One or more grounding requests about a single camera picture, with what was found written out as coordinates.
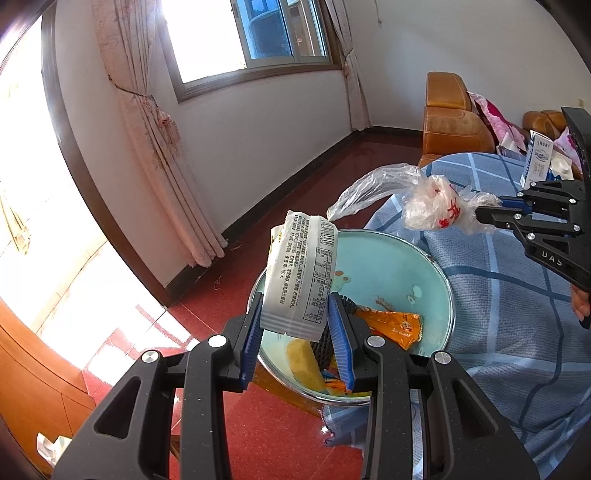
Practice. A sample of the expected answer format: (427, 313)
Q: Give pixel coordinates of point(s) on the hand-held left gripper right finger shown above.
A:
(339, 341)

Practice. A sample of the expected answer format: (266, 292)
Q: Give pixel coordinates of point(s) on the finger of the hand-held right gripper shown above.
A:
(510, 202)
(503, 219)

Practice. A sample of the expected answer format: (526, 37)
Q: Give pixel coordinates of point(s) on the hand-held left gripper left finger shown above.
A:
(251, 341)

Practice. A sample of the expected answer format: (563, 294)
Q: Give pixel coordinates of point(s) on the black knobby scrubber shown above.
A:
(325, 346)

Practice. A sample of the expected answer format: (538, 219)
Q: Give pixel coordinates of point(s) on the blue orange snack packet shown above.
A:
(332, 381)

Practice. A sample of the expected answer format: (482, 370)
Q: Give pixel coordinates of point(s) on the yellow sponge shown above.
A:
(302, 364)

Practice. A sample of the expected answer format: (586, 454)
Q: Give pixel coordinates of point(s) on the clear red-printed plastic bag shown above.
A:
(429, 207)

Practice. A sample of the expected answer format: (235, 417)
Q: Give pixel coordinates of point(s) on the white snack packet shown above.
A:
(300, 277)

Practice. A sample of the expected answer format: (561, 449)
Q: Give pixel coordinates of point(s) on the light blue trash bin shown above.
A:
(392, 267)

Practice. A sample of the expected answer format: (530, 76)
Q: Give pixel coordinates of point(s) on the person's right hand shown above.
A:
(584, 307)

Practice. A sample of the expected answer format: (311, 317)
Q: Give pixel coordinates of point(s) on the tall white milk carton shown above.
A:
(538, 159)

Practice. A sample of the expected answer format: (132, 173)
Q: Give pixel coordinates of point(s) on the white folded cloth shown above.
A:
(508, 145)

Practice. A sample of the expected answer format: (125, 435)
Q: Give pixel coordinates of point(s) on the brown leather sofa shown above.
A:
(542, 121)

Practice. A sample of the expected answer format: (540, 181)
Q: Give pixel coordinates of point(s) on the brown leather armchair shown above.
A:
(452, 129)

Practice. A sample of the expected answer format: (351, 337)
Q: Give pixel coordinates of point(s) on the blue plaid tablecloth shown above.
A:
(508, 346)

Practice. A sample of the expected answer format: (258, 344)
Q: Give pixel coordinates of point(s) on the pink tied curtain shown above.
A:
(161, 152)
(358, 92)

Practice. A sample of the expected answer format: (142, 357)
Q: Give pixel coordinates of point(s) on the orange wooden door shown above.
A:
(37, 369)

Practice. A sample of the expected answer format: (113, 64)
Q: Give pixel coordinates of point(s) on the white crumpled paper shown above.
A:
(53, 447)

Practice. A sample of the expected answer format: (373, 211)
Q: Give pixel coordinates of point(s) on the sliding glass window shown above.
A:
(207, 41)

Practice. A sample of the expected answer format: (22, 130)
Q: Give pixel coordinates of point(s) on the dark brown door frame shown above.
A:
(92, 194)

